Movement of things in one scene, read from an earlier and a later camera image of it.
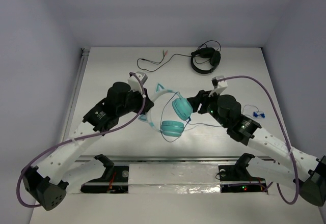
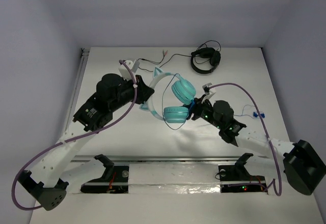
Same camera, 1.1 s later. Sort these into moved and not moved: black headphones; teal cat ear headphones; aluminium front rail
Moved: teal cat ear headphones
Not moved: aluminium front rail; black headphones
